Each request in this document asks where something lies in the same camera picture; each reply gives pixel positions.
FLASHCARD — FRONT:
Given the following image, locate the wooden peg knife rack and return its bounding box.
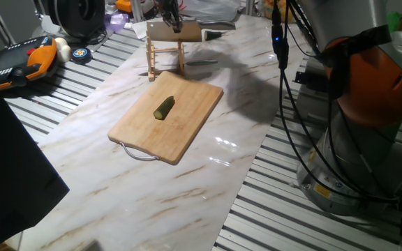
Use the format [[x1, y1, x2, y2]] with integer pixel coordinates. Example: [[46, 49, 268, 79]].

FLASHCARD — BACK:
[[144, 31, 187, 82]]

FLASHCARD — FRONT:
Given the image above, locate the orange plastic object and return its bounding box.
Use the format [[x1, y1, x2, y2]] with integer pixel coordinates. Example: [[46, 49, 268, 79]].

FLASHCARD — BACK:
[[115, 0, 133, 14]]

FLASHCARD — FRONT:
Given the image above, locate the orange and black teach pendant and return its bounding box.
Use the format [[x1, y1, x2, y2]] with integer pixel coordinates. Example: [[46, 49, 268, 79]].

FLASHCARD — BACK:
[[0, 35, 59, 92]]

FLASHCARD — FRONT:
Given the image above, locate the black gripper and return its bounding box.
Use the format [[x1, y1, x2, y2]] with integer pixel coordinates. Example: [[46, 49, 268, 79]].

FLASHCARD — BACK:
[[158, 0, 184, 34]]

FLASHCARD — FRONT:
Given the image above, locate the white rounded toy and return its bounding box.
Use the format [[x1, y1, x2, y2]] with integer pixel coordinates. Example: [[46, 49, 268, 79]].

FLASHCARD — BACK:
[[54, 37, 72, 63]]

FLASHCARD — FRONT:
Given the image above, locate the steel cleaver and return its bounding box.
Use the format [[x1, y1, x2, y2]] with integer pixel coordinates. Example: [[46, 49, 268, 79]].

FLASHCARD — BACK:
[[146, 20, 237, 43]]

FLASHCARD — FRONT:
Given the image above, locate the clear bag of yellow fruit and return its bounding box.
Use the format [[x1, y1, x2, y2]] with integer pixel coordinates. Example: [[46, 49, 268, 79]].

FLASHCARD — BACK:
[[262, 0, 295, 22]]

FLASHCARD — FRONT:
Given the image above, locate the white paper card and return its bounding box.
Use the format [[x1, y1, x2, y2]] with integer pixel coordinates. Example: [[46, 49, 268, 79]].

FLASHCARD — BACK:
[[131, 20, 149, 40]]

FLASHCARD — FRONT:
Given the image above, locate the black filament spool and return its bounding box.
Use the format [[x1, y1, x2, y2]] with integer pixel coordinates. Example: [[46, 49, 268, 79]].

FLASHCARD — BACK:
[[45, 0, 107, 38]]

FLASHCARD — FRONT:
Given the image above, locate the cucumber end piece with stem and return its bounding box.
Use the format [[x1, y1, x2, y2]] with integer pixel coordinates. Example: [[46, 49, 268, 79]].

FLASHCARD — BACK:
[[204, 30, 225, 42]]

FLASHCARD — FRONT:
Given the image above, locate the white plastic bag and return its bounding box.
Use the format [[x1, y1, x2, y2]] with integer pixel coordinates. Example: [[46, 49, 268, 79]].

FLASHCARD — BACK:
[[178, 0, 242, 22]]

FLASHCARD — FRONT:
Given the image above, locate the purple plastic bag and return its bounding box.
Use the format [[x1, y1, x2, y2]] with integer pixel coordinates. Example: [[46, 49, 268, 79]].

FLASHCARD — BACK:
[[103, 13, 129, 33]]

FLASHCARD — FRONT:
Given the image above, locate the wooden cutting board, metal handle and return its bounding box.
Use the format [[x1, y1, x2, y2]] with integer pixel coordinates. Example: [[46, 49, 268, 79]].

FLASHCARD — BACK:
[[107, 70, 225, 166]]

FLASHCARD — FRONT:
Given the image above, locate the dark green cucumber piece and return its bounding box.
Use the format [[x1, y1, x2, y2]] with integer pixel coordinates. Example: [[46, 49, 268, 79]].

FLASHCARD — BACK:
[[153, 96, 176, 121]]

